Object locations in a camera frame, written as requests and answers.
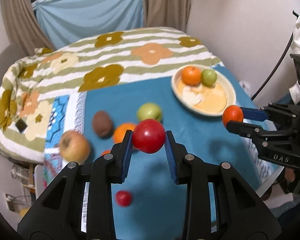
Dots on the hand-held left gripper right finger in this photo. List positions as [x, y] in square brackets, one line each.
[169, 155]

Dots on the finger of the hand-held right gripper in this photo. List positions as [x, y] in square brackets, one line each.
[242, 128]
[252, 113]

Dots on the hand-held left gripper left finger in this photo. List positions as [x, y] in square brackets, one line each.
[128, 150]

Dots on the large orange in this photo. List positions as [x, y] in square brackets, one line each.
[121, 133]
[191, 75]

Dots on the small mandarin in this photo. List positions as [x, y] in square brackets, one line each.
[106, 152]
[231, 113]

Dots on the red tomato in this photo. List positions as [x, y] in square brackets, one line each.
[123, 198]
[148, 136]

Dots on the brown kiwi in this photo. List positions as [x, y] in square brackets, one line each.
[102, 123]

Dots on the cream plate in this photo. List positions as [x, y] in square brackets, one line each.
[212, 100]

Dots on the green apple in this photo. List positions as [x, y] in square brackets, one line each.
[209, 78]
[148, 111]

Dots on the large yellow-red apple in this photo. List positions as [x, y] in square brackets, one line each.
[73, 146]

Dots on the person's right hand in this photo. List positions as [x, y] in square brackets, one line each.
[289, 174]

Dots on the teal patterned tablecloth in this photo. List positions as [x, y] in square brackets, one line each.
[190, 135]

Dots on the white plastic bag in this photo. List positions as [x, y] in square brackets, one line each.
[243, 86]

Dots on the floral striped blanket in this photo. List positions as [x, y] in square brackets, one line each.
[90, 55]

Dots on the beige curtain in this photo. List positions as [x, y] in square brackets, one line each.
[20, 22]
[165, 2]

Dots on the light blue hanging sheet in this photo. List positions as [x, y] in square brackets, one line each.
[90, 12]

